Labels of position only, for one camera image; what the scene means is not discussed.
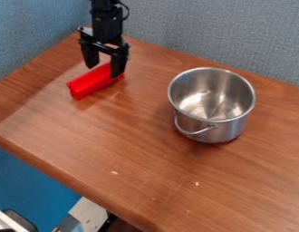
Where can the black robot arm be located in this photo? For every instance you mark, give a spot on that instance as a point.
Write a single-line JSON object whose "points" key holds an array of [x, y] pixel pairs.
{"points": [[108, 4]]}

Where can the black white object bottom left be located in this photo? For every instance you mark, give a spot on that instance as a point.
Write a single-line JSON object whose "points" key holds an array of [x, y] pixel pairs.
{"points": [[13, 222]]}

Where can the white grey object under table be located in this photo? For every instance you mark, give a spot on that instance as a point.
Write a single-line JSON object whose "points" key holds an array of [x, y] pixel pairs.
{"points": [[85, 217]]}

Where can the stainless steel pot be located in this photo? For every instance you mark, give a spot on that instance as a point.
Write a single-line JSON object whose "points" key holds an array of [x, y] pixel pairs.
{"points": [[212, 101]]}

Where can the red plastic block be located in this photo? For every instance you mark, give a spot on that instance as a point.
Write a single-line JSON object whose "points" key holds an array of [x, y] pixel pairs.
{"points": [[92, 81]]}

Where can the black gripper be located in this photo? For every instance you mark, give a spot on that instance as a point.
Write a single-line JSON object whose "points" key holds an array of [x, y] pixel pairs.
{"points": [[102, 38]]}

